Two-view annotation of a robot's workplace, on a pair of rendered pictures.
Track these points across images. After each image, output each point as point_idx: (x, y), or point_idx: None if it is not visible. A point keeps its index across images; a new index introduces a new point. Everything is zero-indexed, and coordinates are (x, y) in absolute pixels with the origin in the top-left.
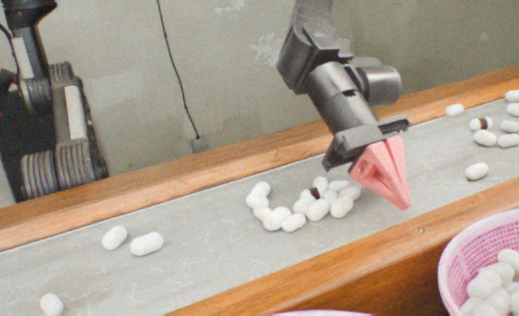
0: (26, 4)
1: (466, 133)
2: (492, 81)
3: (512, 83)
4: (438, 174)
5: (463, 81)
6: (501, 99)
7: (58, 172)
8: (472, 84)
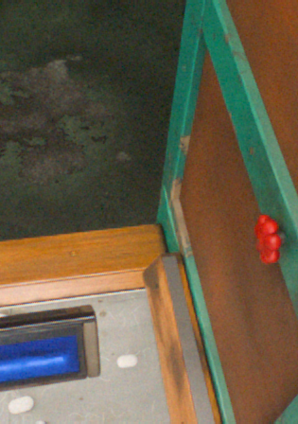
0: None
1: None
2: (14, 273)
3: (29, 288)
4: None
5: None
6: None
7: None
8: None
